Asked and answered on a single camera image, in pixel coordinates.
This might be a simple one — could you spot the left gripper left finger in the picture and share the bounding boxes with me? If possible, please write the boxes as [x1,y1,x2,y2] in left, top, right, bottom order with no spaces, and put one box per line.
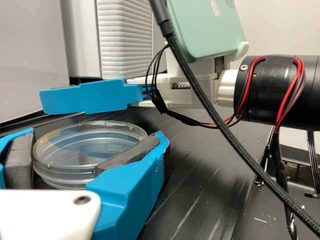
[0,127,35,190]

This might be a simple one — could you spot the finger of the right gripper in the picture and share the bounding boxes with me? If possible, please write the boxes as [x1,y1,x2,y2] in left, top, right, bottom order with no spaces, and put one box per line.
[39,77,145,116]

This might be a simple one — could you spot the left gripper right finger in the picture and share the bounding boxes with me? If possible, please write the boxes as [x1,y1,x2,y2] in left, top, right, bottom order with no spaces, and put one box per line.
[85,131,171,240]

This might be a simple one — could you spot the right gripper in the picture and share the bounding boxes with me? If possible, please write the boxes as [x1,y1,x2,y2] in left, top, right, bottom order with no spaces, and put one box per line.
[126,69,241,110]

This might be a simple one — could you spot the petri dish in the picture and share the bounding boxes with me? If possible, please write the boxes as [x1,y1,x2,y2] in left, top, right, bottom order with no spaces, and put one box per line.
[32,119,149,191]

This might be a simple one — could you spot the white incubator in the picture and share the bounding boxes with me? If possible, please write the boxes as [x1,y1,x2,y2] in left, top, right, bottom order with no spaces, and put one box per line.
[60,0,103,79]

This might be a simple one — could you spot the black platform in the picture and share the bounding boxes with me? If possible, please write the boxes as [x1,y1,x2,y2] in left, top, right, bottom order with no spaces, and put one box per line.
[0,106,276,240]

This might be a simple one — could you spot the incubator door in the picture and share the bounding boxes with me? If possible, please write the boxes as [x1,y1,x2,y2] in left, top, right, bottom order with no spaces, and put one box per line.
[96,0,154,79]

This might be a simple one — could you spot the white box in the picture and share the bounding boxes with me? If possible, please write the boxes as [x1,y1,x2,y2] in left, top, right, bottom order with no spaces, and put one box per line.
[0,0,70,124]

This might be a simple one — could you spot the right wrist camera phone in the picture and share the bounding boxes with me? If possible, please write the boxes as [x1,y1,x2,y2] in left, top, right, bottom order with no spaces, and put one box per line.
[164,0,251,76]

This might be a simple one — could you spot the black cable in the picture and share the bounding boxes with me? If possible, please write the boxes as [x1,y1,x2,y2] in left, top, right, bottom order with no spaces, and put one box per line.
[149,0,320,239]

